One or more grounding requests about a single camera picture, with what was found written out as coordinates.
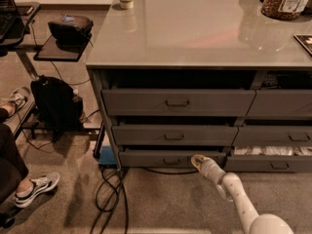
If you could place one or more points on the black laptop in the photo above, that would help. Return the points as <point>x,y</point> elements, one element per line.
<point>8,14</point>

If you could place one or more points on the glass jar of nuts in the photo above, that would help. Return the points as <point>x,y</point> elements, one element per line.
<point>283,9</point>

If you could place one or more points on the person leg black trousers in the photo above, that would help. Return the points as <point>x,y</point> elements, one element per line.
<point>10,153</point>

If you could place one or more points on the black headset device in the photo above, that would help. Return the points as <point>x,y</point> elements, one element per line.
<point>69,29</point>

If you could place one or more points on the dark side shelf tray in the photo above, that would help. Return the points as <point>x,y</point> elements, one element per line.
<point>53,50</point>

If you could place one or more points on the beige yellow gripper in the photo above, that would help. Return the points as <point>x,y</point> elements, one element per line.
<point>211,169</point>

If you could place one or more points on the grey raised sneaker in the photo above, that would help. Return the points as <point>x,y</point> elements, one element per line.
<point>17,100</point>

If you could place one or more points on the grey drawer cabinet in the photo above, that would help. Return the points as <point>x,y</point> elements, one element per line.
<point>199,44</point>

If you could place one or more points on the blue box on floor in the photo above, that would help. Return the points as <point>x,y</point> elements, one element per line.
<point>106,157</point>

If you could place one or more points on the grey sneaker on floor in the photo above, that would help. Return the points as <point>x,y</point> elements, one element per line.
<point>43,184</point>

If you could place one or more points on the black backpack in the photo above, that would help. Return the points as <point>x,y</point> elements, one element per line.
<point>60,108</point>

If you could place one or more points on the grey drawer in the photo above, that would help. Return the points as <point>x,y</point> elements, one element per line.
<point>177,102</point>
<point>281,103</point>
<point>273,136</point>
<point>246,161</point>
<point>165,158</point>
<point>173,135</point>

